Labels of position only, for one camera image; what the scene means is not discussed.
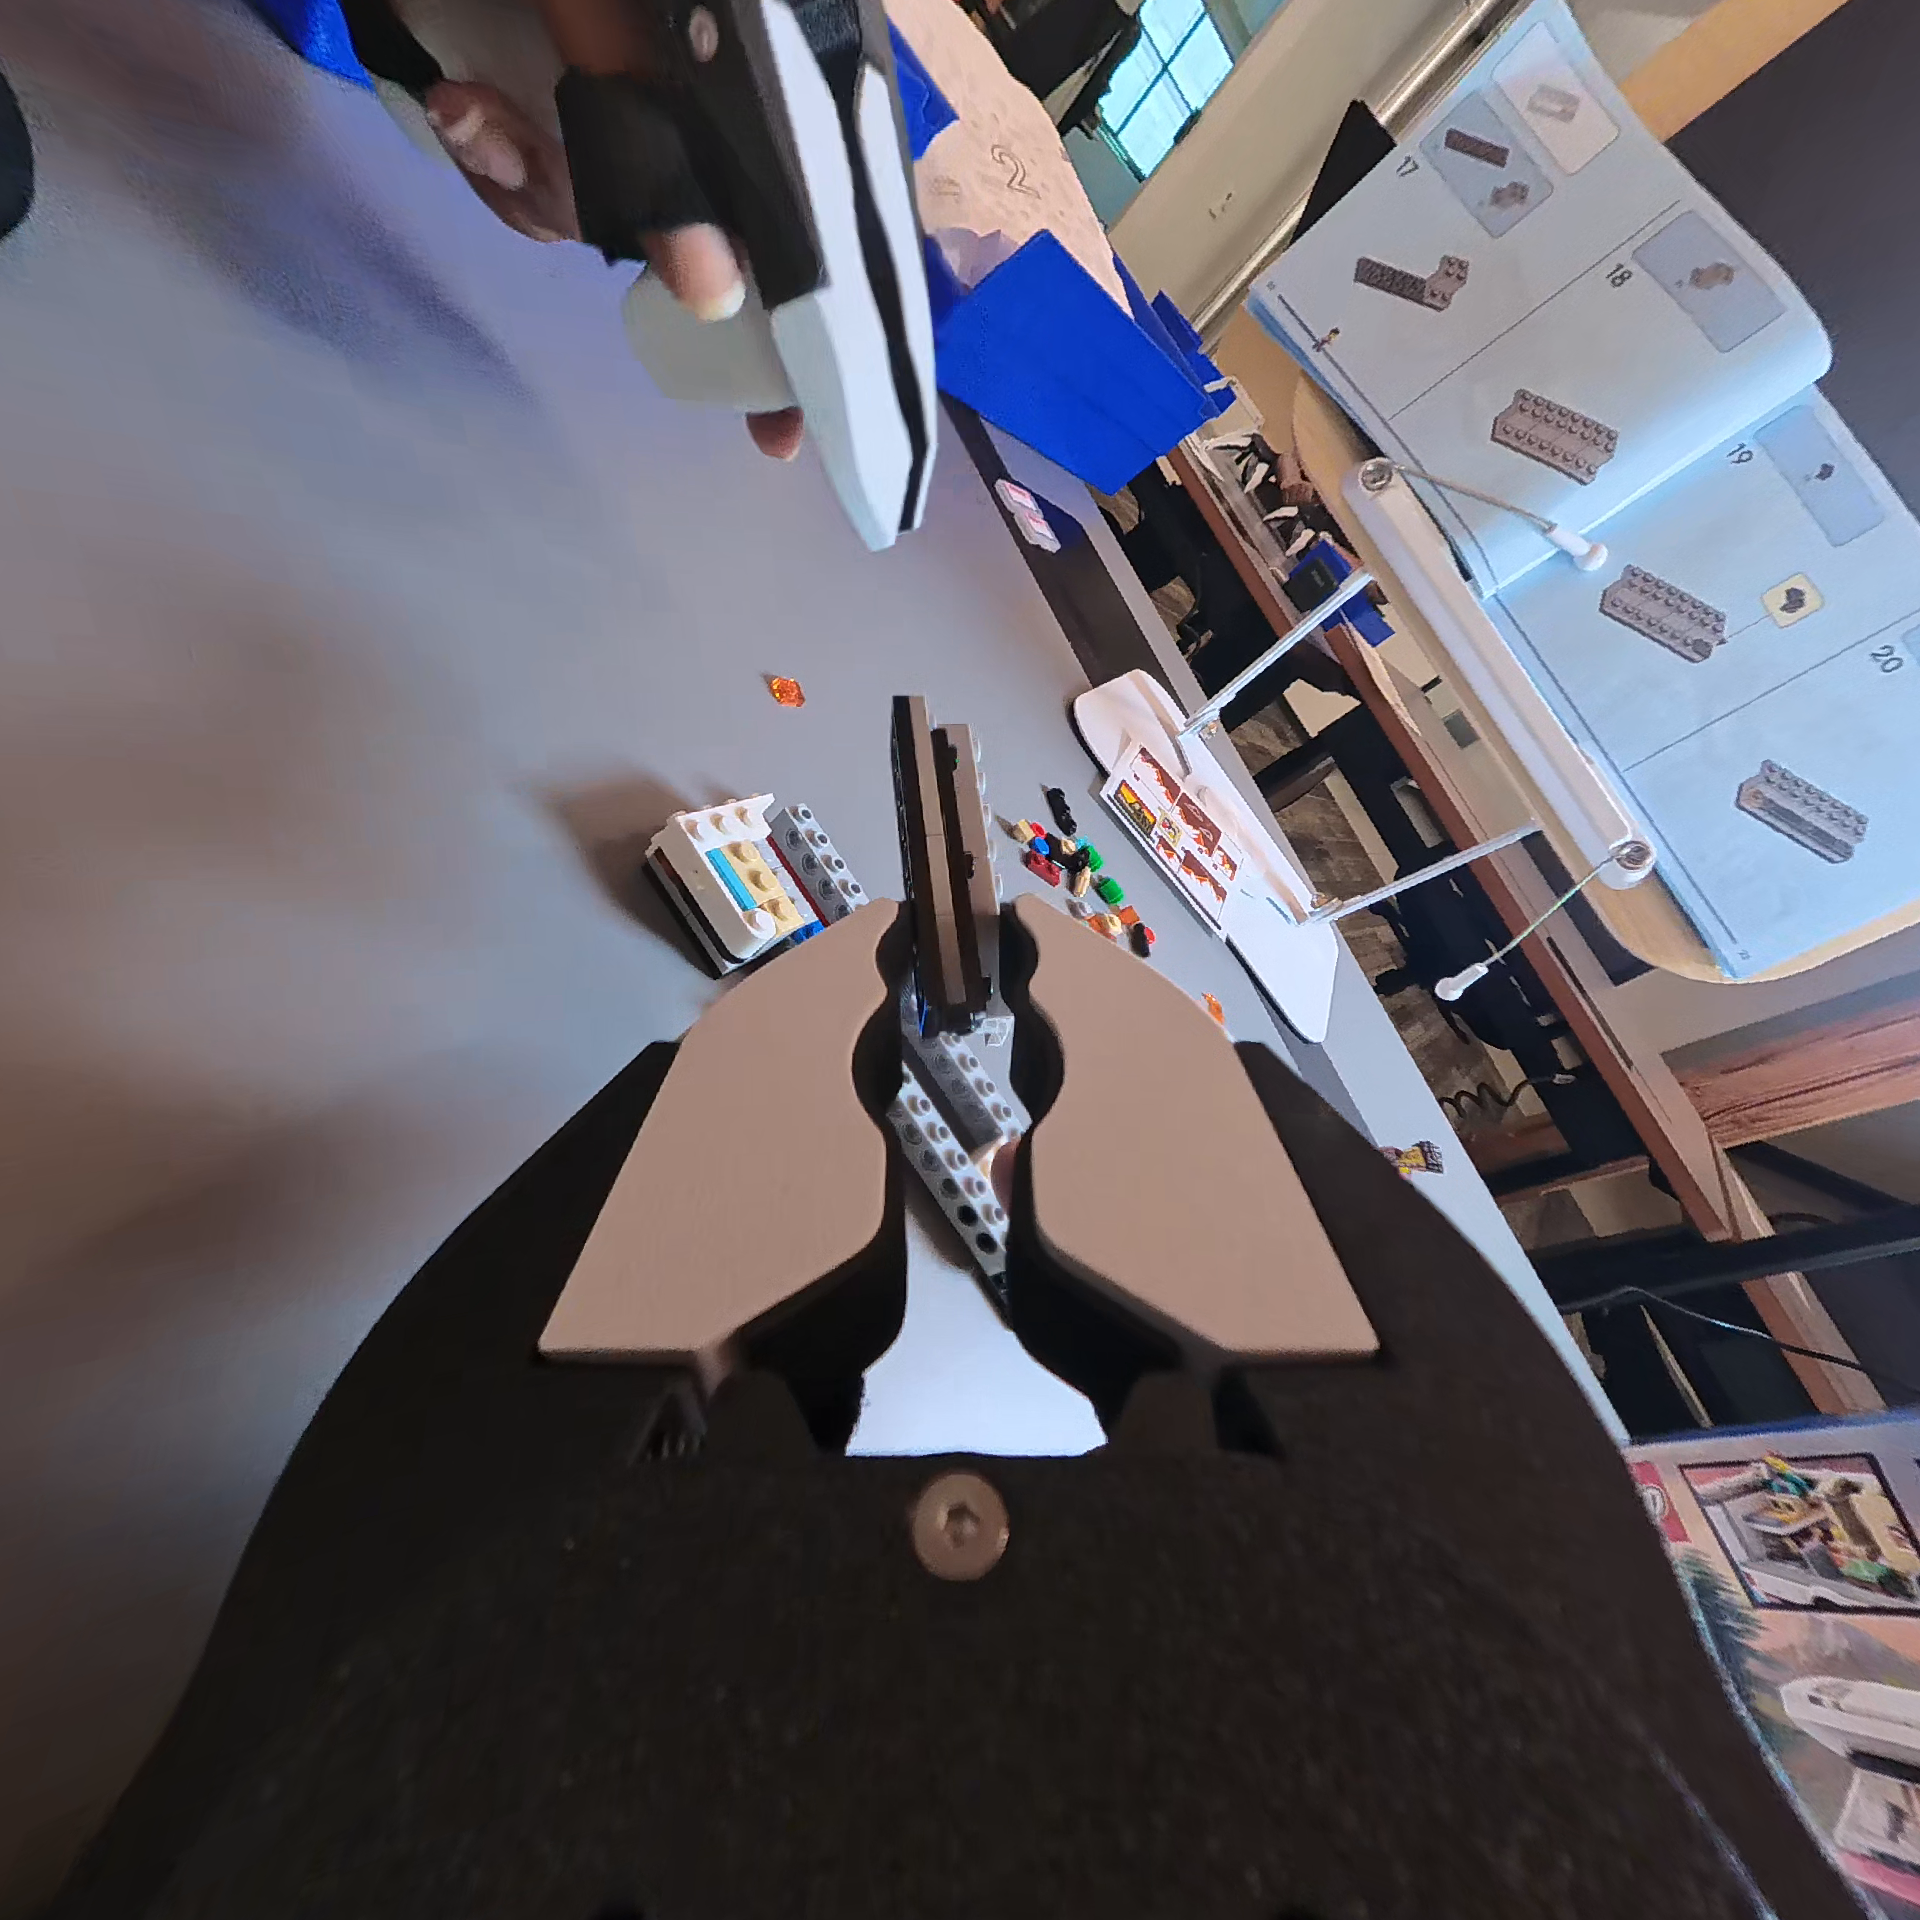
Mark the lego sticker sheet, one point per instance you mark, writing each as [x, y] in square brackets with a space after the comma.
[1178, 832]

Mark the grey black lego block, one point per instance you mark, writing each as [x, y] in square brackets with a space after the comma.
[945, 868]

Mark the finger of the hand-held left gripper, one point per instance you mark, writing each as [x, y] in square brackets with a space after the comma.
[856, 299]
[912, 299]

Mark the lego set box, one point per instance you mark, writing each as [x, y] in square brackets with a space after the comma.
[1799, 1650]

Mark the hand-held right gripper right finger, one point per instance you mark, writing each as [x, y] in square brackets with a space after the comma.
[1185, 1184]

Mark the grey lego chassis assembly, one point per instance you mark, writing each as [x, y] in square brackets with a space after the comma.
[735, 884]

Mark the pile of small lego pieces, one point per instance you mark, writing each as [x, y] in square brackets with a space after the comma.
[1072, 863]

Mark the crumpled white paper bag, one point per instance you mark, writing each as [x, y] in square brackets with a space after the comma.
[1020, 164]

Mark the paned window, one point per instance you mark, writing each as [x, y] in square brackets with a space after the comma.
[1178, 82]

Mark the white book stand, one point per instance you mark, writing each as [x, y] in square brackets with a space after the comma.
[1298, 973]

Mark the lego instruction booklet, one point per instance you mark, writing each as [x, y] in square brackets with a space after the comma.
[1651, 451]

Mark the person's left hand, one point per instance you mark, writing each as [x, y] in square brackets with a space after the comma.
[503, 159]

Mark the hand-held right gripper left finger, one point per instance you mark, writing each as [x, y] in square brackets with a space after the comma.
[721, 1171]

